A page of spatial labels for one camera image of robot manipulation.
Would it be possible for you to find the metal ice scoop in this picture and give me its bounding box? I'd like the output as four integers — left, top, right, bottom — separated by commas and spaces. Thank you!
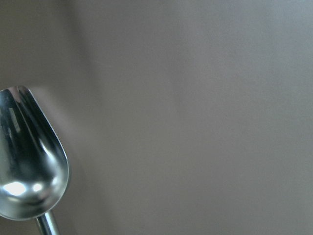
0, 86, 70, 235

